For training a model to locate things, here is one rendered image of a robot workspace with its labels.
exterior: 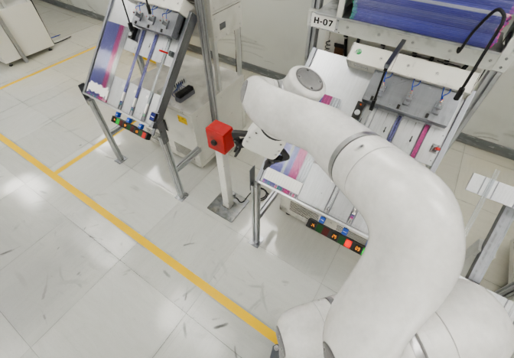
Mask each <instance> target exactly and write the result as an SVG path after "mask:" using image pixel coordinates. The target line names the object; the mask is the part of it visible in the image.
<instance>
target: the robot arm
mask: <svg viewBox="0 0 514 358"><path fill-rule="evenodd" d="M240 92H241V93H240V99H241V103H242V107H243V108H244V110H245V111H246V113H247V115H248V116H249V118H250V119H251V120H252V121H253V123H252V124H251V125H250V126H249V128H248V130H247V131H244V130H234V129H233V131H232V137H233V141H234V143H235V144H236V147H235V149H234V152H235V155H234V157H237V155H238V154H239V153H240V151H241V148H247V149H249V150H250V151H253V152H255V153H256V154H259V155H261V156H263V157H266V158H267V160H266V161H265V164H264V167H263V170H266V168H269V167H270V166H271V165H272V164H275V163H278V162H283V161H287V160H289V158H290V155H289V154H288V153H287V152H286V150H284V146H285V145H286V143H289V144H291V145H294V146H297V147H299V148H302V149H304V150H305V151H307V152H308V153H309V154H310V155H311V156H312V158H313V159H314V160H315V161H316V162H317V163H318V164H319V165H320V167H321V168H322V169H323V170H324V172H325V173H326V174H327V176H328V177H329V178H330V179H331V180H332V181H333V182H334V183H335V184H336V186H337V187H338V188H339V189H340V190H341V192H342V193H343V194H344V195H345V196H346V198H347V199H348V200H349V201H350V202H351V204H352V205H354V207H355V208H356V209H357V210H358V211H359V213H360V214H361V216H362V217H363V219H364V220H365V222H366V225H367V228H368V232H369V238H368V242H367V244H366V248H365V249H364V251H363V254H362V255H361V257H360V258H359V261H358V262H357V264H356V265H355V267H354V268H353V270H352V272H351V273H350V275H349V276H348V278H347V279H346V281H345V282H344V283H343V285H342V287H341V288H340V290H339V291H338V293H337V294H335V295H331V296H328V297H325V298H321V299H318V300H316V301H311V302H308V303H305V304H301V305H298V306H296V307H293V308H290V309H288V310H287V311H285V312H284V313H283V314H282V315H281V316H280V318H279V319H278V322H277V324H276V337H277V340H278V345H279V358H510V357H511V355H512V354H513V352H514V326H513V324H512V321H511V319H510V317H509V315H508V313H507V311H506V310H505V308H504V307H503V306H502V304H501V303H500V302H499V301H498V300H497V299H496V298H495V296H494V295H493V294H491V293H490V292H489V291H487V290H486V289H485V288H484V287H482V286H481V285H478V284H477V283H475V282H472V281H469V280H466V279H463V278H459V277H460V274H461V272H462V269H463V267H464V261H465V255H466V235H465V228H464V219H463V216H462V213H461V210H460V206H459V203H458V202H457V199H456V197H455V196H454V193H453V192H452V191H451V189H450V188H449V187H448V186H447V184H446V183H445V182H444V181H443V180H442V179H441V178H440V177H438V176H437V175H436V174H435V173H434V172H433V171H431V170H430V169H428V168H427V167H425V166H424V165H423V164H421V163H420V162H418V161H416V160H415V159H414V158H413V157H411V156H410V155H408V154H406V153H405V152H404V151H402V150H401V149H399V148H397V147H396V146H394V145H393V144H392V143H390V142H388V141H387V140H386V139H384V138H383V137H382V136H380V135H378V134H377V133H375V132H374V131H373V130H371V129H369V128H367V127H366V126H365V125H363V124H362V123H360V122H358V121H357V120H355V119H354V118H353V117H351V116H349V115H347V114H346V113H345V112H343V111H341V110H339V109H337V108H335V107H332V106H329V105H327V104H324V103H320V102H319V101H320V99H321V98H322V97H323V96H324V94H325V93H326V85H325V82H324V80H323V79H322V77H321V76H320V75H319V74H318V73H317V72H316V71H314V70H312V69H311V68H309V67H305V66H295V67H292V68H291V69H290V70H289V72H288V74H287V76H286V77H285V78H284V79H282V80H275V79H272V78H268V77H265V76H251V77H249V78H248V79H247V80H246V81H245V82H244V83H243V85H242V89H241V91H240ZM239 136H241V137H245V138H240V137H239ZM279 154H281V155H279Z"/></svg>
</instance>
